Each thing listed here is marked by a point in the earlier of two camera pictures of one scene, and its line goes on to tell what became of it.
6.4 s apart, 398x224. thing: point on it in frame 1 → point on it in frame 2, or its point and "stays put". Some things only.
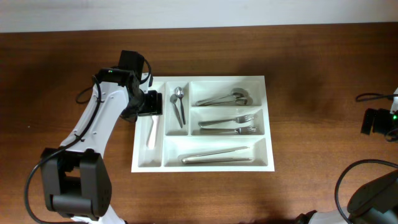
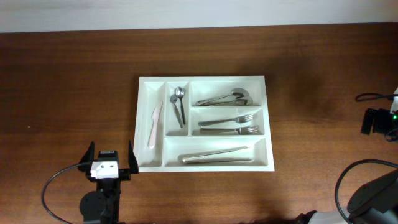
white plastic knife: x=152 y=136 stays put
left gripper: x=155 y=106 → x=125 y=173
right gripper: x=380 y=115 stays put
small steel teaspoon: x=179 y=92 stays put
